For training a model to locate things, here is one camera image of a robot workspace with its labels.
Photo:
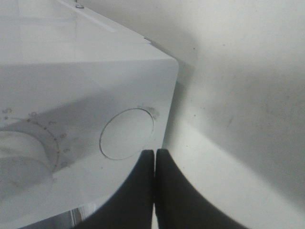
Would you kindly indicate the round white door button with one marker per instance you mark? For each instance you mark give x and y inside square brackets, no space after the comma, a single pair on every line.
[126,134]

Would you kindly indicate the white microwave oven body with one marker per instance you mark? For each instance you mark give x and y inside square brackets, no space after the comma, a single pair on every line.
[65,72]

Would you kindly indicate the lower white timer knob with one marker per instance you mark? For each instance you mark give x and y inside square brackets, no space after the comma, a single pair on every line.
[23,164]

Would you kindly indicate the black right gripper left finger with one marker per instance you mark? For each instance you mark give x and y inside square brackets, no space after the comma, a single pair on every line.
[131,207]

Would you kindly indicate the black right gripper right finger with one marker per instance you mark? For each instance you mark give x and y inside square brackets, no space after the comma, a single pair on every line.
[178,204]

